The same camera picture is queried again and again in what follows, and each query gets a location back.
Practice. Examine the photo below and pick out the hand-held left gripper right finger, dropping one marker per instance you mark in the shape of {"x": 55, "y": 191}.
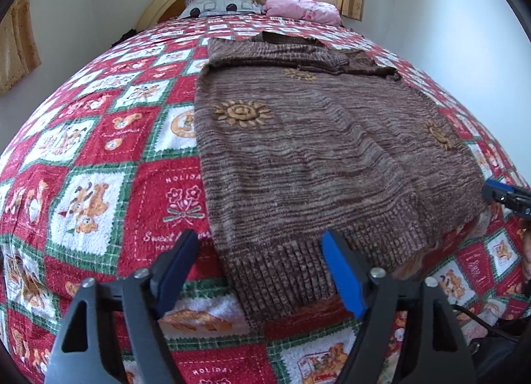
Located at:
{"x": 344, "y": 276}

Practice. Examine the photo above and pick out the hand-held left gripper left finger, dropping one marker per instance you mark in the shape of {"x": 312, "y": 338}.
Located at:
{"x": 178, "y": 268}

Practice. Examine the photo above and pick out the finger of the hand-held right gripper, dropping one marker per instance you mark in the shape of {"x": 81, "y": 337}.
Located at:
{"x": 495, "y": 190}

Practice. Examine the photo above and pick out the brown knitted sweater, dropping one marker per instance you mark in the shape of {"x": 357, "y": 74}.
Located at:
{"x": 315, "y": 151}

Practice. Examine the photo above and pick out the person's right hand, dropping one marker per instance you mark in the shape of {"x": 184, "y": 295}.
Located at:
{"x": 527, "y": 255}

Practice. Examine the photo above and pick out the red checked printed blanket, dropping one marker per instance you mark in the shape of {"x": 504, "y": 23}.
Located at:
{"x": 103, "y": 168}

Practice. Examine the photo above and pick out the black bag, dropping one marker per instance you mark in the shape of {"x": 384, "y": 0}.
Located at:
{"x": 502, "y": 359}

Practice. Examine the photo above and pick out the black cloth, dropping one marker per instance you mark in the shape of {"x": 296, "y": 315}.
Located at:
{"x": 124, "y": 34}

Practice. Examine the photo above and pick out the pink pillow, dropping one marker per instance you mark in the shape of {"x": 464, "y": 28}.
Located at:
{"x": 303, "y": 8}

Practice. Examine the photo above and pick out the white patterned pillow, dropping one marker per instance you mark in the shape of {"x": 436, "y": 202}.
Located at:
{"x": 215, "y": 5}

